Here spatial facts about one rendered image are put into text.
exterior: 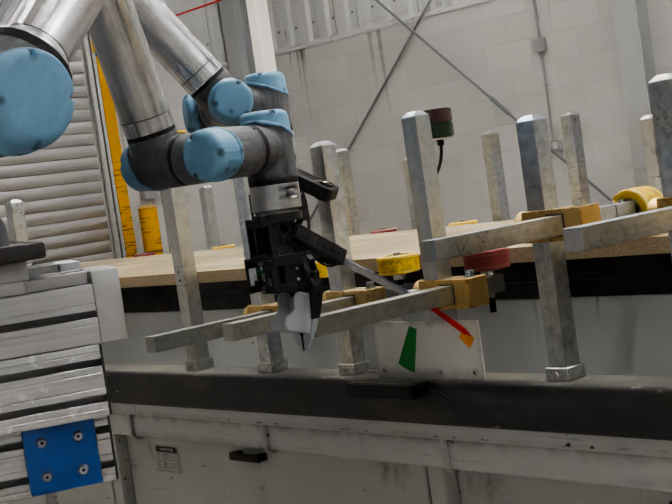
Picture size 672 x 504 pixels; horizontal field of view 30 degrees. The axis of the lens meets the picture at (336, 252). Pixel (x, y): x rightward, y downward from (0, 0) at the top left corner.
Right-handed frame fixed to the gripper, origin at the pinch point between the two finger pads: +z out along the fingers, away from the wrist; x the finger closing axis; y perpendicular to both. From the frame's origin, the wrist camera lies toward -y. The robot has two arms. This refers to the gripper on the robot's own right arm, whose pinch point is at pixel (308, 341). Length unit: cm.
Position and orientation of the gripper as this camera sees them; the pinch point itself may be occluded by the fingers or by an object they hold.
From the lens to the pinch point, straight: 191.5
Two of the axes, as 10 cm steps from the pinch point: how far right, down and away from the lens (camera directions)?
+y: -7.4, 1.4, -6.5
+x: 6.5, -0.6, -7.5
